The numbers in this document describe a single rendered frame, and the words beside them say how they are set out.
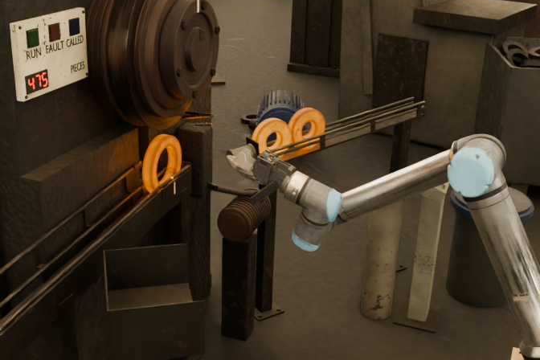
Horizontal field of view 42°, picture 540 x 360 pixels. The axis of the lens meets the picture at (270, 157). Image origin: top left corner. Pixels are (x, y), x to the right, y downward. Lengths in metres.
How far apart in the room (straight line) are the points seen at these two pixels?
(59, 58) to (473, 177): 1.07
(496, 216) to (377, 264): 0.90
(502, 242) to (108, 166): 1.07
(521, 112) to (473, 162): 2.01
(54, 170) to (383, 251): 1.33
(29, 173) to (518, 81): 2.63
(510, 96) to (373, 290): 1.47
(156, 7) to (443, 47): 2.82
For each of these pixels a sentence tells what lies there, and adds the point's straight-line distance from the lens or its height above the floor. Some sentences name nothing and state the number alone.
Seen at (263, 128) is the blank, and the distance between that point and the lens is 2.45.
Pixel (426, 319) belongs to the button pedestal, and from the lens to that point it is 2.86.
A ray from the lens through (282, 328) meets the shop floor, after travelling 2.73.
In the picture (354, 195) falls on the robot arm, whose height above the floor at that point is 0.67.
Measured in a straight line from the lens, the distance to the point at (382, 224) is 2.62.
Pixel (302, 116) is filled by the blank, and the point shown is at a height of 0.78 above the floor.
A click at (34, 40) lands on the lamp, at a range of 1.74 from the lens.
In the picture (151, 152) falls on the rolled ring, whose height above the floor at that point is 0.81.
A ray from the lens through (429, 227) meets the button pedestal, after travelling 2.64.
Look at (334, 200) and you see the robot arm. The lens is 2.08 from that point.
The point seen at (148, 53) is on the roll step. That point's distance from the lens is 1.87.
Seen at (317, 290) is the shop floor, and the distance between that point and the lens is 2.96.
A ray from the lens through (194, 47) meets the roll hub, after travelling 1.95.
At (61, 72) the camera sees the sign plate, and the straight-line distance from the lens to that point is 1.84.
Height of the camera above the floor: 1.55
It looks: 21 degrees down
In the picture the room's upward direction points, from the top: 2 degrees clockwise
